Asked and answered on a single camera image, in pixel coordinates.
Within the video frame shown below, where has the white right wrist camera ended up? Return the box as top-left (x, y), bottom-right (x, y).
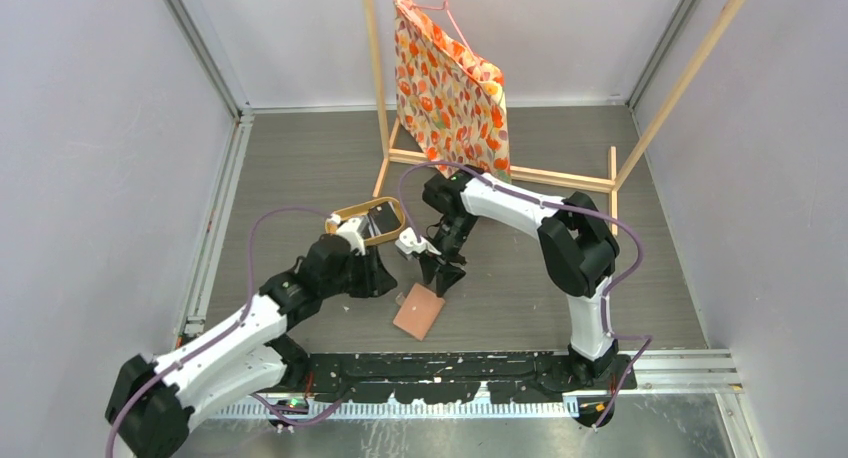
top-left (395, 227), bottom-right (441, 259)

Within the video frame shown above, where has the wooden hanging rack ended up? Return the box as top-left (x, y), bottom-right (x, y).
top-left (363, 0), bottom-right (746, 217)

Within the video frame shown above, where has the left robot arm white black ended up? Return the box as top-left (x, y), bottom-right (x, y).
top-left (105, 234), bottom-right (397, 457)

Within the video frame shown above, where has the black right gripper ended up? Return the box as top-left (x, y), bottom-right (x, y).
top-left (419, 213), bottom-right (479, 297)

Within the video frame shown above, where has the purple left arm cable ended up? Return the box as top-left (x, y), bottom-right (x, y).
top-left (104, 207), bottom-right (356, 458)

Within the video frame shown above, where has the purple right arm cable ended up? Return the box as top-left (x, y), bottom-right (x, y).
top-left (397, 160), bottom-right (655, 431)

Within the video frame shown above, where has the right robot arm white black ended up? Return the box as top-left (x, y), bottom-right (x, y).
top-left (399, 169), bottom-right (620, 389)

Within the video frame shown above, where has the pink wire hanger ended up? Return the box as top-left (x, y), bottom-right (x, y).
top-left (411, 0), bottom-right (476, 57)

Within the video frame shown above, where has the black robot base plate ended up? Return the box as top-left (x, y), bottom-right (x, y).
top-left (268, 351), bottom-right (632, 405)

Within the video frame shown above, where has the pink blue card holder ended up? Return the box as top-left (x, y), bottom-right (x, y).
top-left (392, 283), bottom-right (446, 341)

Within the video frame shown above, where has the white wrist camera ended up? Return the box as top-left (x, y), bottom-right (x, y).
top-left (395, 227), bottom-right (441, 259)
top-left (325, 214), bottom-right (367, 255)

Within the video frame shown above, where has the orange floral fabric bag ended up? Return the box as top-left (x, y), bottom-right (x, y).
top-left (392, 0), bottom-right (512, 182)

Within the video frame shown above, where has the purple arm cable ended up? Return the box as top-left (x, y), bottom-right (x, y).
top-left (397, 160), bottom-right (655, 431)
top-left (104, 207), bottom-right (356, 458)

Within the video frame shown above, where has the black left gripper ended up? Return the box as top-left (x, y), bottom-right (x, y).
top-left (321, 245), bottom-right (396, 299)

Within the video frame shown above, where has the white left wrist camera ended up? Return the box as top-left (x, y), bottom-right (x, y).
top-left (325, 214), bottom-right (367, 255)

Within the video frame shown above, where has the yellow oval card tray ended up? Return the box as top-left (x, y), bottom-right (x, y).
top-left (324, 197), bottom-right (407, 252)

